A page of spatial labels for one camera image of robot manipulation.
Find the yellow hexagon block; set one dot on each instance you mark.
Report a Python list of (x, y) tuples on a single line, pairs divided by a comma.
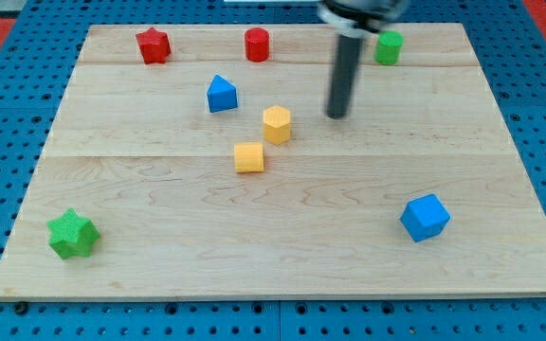
[(277, 124)]

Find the blue triangle block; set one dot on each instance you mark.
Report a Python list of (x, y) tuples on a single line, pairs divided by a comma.
[(221, 95)]

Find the blue cube block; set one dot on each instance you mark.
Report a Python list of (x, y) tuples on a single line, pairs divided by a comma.
[(425, 217)]

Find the green star block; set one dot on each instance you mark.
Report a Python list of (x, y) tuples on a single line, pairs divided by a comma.
[(72, 235)]

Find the red star block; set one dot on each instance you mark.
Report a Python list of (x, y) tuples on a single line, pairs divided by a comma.
[(154, 45)]

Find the black pusher rod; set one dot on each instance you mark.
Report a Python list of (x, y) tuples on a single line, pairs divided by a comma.
[(346, 62)]

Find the green cylinder block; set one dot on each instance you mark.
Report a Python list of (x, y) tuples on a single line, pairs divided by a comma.
[(388, 47)]

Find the red cylinder block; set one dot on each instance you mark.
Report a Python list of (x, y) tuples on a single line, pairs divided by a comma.
[(257, 41)]

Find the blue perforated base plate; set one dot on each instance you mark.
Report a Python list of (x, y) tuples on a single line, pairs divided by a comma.
[(35, 64)]

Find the wooden board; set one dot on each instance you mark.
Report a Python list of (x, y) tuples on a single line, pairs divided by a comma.
[(135, 149)]

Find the yellow square block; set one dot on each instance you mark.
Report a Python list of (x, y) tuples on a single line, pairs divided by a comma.
[(249, 157)]

